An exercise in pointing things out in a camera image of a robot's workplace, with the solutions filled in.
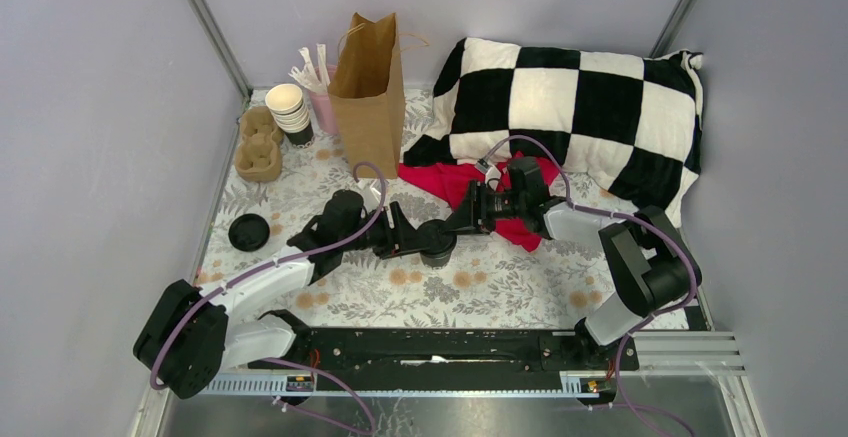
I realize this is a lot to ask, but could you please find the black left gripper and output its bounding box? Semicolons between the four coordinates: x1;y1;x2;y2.
340;201;431;259

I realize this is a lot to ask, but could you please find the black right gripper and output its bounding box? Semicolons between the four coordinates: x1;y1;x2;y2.
441;179;525;237

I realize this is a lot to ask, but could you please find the black plastic cup lid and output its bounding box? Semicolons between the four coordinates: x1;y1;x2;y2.
418;219;457;254

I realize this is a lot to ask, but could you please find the black paper coffee cup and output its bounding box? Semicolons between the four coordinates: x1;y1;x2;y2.
420;242;456;268

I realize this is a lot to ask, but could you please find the brown paper bag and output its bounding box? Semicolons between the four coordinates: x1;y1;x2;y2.
328;13;406;179

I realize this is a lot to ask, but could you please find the cardboard cup carrier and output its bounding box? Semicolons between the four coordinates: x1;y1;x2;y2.
234;106;284;183

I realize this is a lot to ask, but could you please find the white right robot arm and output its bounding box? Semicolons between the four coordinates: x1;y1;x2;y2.
440;157;702;369

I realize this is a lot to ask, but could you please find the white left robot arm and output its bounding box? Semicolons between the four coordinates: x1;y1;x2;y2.
133;190;443;399

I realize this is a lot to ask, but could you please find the floral table mat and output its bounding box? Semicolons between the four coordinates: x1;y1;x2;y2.
192;88;690;331

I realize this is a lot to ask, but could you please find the pink cup holder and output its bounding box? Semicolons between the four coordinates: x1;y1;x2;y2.
308;64;339;135

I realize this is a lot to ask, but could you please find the stack of black lids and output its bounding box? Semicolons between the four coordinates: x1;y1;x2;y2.
228;213;270;252

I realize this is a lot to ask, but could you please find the checkered black white pillow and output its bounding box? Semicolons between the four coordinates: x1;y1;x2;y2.
403;37;704;225

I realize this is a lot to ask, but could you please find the stack of paper cups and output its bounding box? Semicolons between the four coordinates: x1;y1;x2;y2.
265;83;314;148

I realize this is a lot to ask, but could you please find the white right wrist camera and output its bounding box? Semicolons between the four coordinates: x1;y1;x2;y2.
475;159;502;191

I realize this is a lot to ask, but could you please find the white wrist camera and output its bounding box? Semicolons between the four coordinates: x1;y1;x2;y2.
475;159;502;191
359;179;385;212

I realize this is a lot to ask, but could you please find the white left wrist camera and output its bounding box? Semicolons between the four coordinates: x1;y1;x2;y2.
359;179;385;212

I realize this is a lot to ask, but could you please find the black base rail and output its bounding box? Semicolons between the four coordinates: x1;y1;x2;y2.
282;327;639;393

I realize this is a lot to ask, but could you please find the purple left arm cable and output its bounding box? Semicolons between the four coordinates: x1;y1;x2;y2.
148;160;390;437

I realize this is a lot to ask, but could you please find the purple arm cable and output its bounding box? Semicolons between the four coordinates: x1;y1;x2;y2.
483;134;700;437
148;160;390;437

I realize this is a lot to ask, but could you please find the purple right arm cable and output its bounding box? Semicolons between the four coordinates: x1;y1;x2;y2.
483;134;700;437

